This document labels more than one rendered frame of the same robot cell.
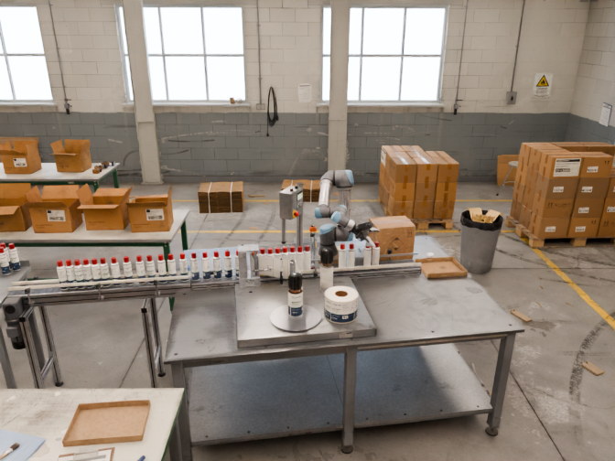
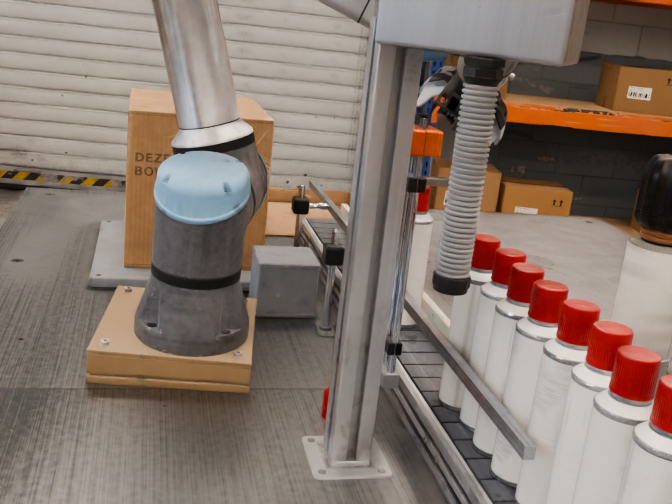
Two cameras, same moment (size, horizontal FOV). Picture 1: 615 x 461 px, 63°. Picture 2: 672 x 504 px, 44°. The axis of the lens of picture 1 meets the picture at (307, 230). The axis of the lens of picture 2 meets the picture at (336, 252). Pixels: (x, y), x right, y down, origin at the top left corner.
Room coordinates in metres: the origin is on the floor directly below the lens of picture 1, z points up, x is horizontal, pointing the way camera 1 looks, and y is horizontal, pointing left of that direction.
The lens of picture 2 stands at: (3.50, 0.88, 1.31)
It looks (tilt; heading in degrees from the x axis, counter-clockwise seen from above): 16 degrees down; 265
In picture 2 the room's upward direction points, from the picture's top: 6 degrees clockwise
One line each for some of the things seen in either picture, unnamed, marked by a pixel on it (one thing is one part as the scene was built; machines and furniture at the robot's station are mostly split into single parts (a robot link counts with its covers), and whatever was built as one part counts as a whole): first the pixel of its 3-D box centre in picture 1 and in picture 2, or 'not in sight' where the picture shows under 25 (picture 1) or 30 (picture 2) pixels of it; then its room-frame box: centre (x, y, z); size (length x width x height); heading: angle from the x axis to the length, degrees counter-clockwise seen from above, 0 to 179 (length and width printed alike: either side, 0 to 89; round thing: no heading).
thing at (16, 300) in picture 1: (16, 324); not in sight; (2.83, 1.89, 0.71); 0.15 x 0.12 x 0.34; 9
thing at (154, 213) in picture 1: (151, 207); not in sight; (4.41, 1.44, 0.97); 0.51 x 0.39 x 0.37; 6
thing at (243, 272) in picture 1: (248, 264); not in sight; (3.10, 0.40, 1.01); 0.14 x 0.13 x 0.26; 99
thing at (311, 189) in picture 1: (301, 190); not in sight; (7.74, 0.09, 0.11); 0.65 x 0.54 x 0.22; 88
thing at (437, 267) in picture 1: (440, 267); (310, 211); (3.41, -0.99, 0.85); 0.30 x 0.26 x 0.04; 99
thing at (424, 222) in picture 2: (342, 257); (410, 255); (3.29, -0.25, 0.98); 0.05 x 0.05 x 0.20
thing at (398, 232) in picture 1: (390, 238); (193, 175); (3.65, -0.65, 0.99); 0.30 x 0.24 x 0.27; 100
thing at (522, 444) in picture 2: (347, 258); (376, 263); (3.34, -0.29, 0.96); 1.07 x 0.01 x 0.01; 99
